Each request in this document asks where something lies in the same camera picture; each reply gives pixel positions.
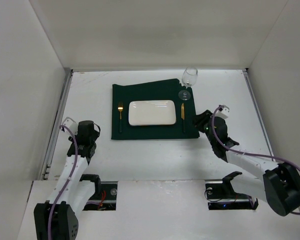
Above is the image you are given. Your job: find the dark green cloth napkin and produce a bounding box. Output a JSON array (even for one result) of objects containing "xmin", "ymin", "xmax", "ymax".
[{"xmin": 111, "ymin": 78, "xmax": 200, "ymax": 140}]

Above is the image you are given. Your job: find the gold knife with dark handle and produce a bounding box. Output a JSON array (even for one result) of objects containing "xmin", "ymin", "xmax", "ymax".
[{"xmin": 181, "ymin": 103, "xmax": 186, "ymax": 133}]

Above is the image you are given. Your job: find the gold fork with dark handle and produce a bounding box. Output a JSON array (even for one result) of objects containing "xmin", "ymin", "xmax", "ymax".
[{"xmin": 117, "ymin": 101, "xmax": 124, "ymax": 133}]

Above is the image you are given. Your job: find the clear wine glass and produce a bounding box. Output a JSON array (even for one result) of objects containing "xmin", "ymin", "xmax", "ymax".
[{"xmin": 178, "ymin": 67, "xmax": 199, "ymax": 101}]

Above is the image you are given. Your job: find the white rectangular plate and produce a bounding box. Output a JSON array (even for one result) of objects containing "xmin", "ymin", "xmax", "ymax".
[{"xmin": 128, "ymin": 100, "xmax": 177, "ymax": 126}]

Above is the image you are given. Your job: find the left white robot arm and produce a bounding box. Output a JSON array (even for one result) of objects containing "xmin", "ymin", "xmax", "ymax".
[{"xmin": 33, "ymin": 118, "xmax": 101, "ymax": 240}]

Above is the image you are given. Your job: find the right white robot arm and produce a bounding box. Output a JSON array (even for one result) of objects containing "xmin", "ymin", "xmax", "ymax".
[{"xmin": 192, "ymin": 105, "xmax": 300, "ymax": 217}]

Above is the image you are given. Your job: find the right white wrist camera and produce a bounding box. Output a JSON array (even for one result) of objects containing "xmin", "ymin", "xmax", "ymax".
[{"xmin": 216, "ymin": 105, "xmax": 230, "ymax": 120}]

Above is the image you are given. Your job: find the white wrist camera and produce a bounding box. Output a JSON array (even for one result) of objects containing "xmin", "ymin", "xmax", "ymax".
[
  {"xmin": 61, "ymin": 117, "xmax": 78, "ymax": 142},
  {"xmin": 216, "ymin": 105, "xmax": 230, "ymax": 120}
]

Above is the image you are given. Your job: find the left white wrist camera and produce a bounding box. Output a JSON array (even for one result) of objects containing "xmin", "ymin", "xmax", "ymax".
[{"xmin": 61, "ymin": 117, "xmax": 78, "ymax": 142}]

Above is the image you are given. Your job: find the right aluminium rail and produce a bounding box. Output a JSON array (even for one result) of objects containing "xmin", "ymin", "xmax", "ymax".
[{"xmin": 242, "ymin": 67, "xmax": 270, "ymax": 142}]

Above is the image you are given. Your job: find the aluminium rail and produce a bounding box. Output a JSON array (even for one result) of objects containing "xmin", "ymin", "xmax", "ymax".
[
  {"xmin": 37, "ymin": 67, "xmax": 73, "ymax": 180},
  {"xmin": 242, "ymin": 67, "xmax": 270, "ymax": 142}
]

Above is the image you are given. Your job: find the left aluminium rail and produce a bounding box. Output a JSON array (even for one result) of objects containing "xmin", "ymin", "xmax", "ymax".
[{"xmin": 37, "ymin": 67, "xmax": 73, "ymax": 180}]

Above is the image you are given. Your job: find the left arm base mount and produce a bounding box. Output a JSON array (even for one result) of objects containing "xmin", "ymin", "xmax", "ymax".
[{"xmin": 83, "ymin": 181, "xmax": 118, "ymax": 211}]

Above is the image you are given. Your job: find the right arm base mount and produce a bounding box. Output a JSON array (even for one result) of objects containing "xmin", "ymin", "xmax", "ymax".
[{"xmin": 204, "ymin": 181, "xmax": 259, "ymax": 211}]

